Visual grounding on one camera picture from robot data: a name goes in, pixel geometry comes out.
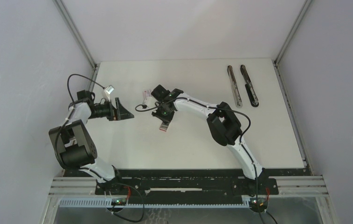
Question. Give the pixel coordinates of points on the black stapler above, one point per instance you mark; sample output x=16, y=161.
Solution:
x=249, y=87

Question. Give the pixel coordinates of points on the silver black staple remover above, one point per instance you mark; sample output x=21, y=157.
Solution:
x=234, y=87

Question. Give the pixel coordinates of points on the left controller board with wires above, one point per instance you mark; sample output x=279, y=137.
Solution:
x=124, y=202

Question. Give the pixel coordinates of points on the right controller board with wires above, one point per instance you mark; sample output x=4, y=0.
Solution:
x=260, y=206

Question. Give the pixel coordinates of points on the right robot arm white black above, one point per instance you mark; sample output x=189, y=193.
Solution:
x=224, y=126

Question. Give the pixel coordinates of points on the staple box tray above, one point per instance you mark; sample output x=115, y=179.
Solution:
x=164, y=126

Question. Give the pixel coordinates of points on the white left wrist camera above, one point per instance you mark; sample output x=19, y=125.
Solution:
x=106, y=93

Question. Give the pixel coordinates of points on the red white staple box sleeve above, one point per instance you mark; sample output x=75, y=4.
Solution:
x=147, y=93

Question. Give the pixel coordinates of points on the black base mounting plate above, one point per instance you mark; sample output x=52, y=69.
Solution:
x=188, y=186

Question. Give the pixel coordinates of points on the controller board with wires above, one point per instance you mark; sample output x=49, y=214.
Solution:
x=260, y=206
x=124, y=202

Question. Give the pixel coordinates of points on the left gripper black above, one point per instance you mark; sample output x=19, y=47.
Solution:
x=121, y=113

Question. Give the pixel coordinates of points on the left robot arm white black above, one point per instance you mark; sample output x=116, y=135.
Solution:
x=73, y=146

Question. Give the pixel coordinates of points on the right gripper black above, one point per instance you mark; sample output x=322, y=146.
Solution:
x=166, y=119

